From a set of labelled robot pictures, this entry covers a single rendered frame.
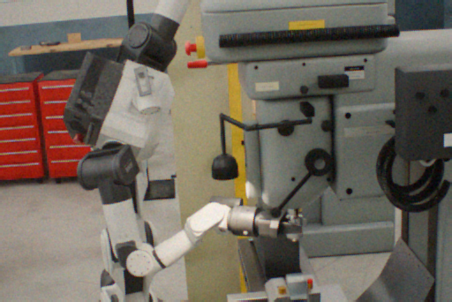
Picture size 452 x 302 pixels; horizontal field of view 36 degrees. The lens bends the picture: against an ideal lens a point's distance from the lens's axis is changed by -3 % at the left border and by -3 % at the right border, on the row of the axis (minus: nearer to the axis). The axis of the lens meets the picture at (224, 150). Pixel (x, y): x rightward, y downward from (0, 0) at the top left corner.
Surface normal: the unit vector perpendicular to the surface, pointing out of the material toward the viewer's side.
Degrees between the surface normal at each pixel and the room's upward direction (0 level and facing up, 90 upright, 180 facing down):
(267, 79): 90
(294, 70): 90
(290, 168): 90
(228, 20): 90
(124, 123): 58
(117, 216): 80
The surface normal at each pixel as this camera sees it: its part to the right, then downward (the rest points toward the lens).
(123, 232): 0.04, 0.10
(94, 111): 0.26, -0.31
